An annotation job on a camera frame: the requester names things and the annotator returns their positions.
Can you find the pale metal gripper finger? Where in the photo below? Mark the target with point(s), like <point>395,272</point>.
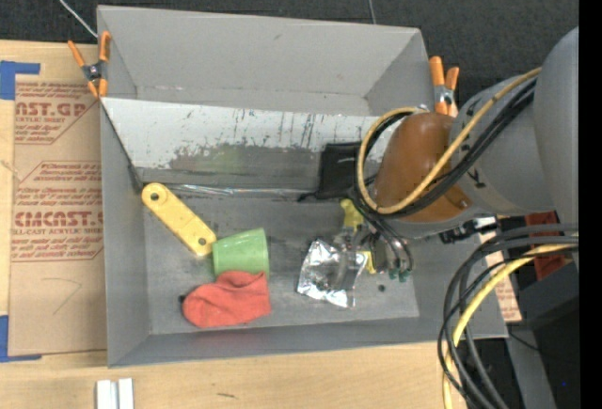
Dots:
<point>342,263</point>
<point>353,256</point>

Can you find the crumpled silver foil packet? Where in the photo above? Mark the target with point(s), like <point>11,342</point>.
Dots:
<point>320,278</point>

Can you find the small yellow toy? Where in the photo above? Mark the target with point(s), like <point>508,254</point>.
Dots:
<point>350,212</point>

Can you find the black cloth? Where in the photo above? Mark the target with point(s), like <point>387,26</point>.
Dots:
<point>338,172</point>

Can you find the green plastic cup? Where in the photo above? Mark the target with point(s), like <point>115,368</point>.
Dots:
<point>242,253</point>

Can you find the orange-red sock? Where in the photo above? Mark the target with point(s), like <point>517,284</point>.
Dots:
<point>226,301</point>

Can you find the yellow flat plastic tool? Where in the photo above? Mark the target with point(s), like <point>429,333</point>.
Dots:
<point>176,214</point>

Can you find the grey metal bin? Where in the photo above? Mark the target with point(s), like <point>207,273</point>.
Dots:
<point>263,50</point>

